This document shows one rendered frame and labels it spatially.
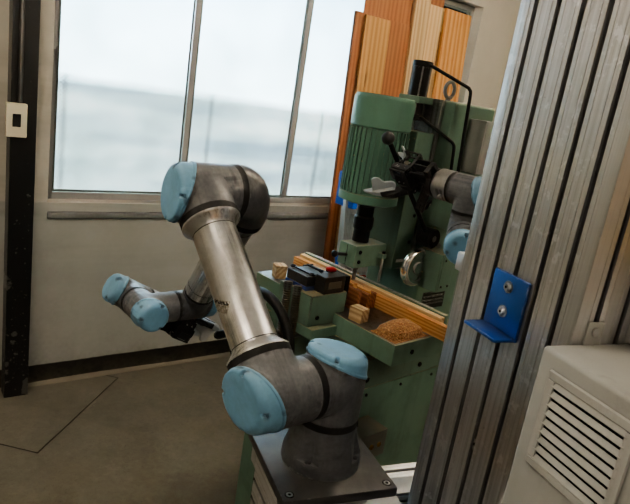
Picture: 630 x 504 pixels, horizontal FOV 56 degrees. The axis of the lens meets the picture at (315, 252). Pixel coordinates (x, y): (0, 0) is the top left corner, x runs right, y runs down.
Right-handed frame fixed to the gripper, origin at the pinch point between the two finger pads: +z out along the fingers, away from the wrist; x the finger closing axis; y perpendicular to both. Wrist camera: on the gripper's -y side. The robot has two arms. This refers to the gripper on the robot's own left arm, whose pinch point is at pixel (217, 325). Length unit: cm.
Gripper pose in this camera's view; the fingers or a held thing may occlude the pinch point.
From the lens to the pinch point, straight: 173.1
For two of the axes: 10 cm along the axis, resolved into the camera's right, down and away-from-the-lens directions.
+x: 6.2, 3.2, -7.2
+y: -5.1, 8.6, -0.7
